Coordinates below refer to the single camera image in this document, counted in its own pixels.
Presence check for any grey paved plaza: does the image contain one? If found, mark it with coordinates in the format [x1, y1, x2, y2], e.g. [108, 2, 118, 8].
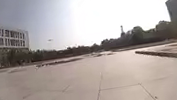
[0, 41, 177, 100]

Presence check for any distant tower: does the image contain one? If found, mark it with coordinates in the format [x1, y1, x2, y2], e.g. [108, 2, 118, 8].
[118, 24, 127, 39]

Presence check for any row of trees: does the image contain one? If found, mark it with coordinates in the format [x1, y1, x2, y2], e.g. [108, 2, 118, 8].
[0, 18, 177, 69]

